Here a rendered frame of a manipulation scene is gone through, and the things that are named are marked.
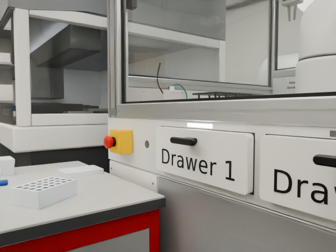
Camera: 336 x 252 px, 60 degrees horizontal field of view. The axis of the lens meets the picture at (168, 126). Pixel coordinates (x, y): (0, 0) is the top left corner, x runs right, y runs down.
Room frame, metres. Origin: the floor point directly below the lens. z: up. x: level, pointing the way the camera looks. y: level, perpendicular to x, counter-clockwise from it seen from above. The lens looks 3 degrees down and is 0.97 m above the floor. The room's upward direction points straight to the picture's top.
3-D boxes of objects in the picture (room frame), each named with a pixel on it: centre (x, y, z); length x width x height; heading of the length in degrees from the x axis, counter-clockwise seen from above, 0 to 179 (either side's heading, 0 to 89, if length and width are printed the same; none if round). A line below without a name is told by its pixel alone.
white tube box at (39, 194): (0.68, 0.29, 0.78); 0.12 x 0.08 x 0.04; 158
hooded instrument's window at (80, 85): (2.21, 0.68, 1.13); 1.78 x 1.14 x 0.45; 36
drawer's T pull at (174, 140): (0.62, -0.04, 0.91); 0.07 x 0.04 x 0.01; 36
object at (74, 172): (0.95, 0.29, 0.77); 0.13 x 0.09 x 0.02; 126
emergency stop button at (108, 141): (0.87, 0.17, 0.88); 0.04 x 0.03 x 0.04; 36
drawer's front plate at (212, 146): (0.63, -0.06, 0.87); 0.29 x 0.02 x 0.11; 36
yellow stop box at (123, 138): (0.89, 0.15, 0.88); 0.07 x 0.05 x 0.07; 36
